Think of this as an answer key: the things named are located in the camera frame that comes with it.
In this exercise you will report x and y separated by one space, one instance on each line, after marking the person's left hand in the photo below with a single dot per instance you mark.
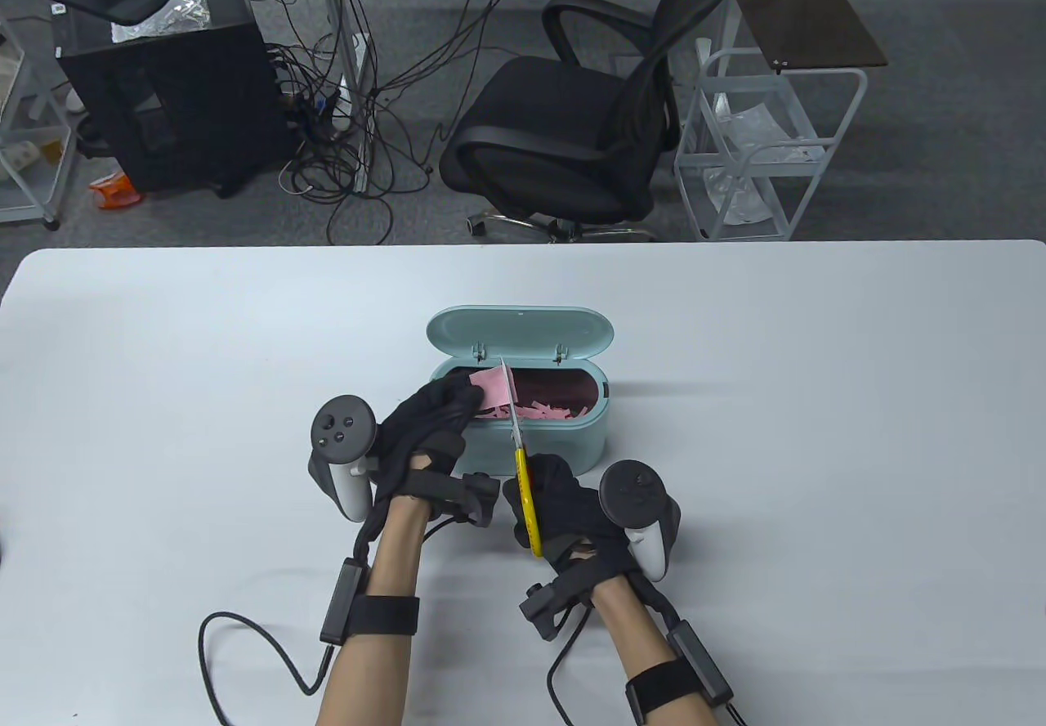
421 423

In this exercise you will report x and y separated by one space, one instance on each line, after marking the person's right hand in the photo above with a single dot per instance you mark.
572 505

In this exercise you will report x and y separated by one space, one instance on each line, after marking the mint green lidded box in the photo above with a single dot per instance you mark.
572 448

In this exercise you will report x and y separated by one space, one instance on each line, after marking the pink waste paper sheet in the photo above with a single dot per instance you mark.
493 387

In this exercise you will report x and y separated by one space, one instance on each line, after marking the pile of pink paper pieces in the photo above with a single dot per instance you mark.
556 413

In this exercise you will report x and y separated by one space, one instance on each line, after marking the person's right forearm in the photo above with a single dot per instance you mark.
641 636

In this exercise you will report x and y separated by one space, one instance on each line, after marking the person's left forearm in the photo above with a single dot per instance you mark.
388 562

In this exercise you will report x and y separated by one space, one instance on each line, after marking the grey and white controller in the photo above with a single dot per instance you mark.
633 490
343 425

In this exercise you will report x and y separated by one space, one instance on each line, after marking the black sensor module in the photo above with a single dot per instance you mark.
343 602
699 661

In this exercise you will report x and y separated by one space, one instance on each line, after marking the black office chair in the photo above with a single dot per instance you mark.
556 121

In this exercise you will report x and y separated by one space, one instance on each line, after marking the clear plastic bag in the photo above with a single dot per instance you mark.
739 194
768 129

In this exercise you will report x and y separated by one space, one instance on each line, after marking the orange packet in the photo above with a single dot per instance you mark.
114 193

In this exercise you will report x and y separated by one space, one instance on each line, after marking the black computer tower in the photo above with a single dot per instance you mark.
188 105

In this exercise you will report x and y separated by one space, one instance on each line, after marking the white shelf cart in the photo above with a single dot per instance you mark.
24 186

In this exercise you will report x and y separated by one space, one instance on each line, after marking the crumpled silver foil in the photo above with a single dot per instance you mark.
172 15

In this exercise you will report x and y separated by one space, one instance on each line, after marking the dark brown board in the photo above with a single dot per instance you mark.
809 19

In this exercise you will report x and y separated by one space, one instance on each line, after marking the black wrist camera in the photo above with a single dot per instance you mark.
482 499
543 605

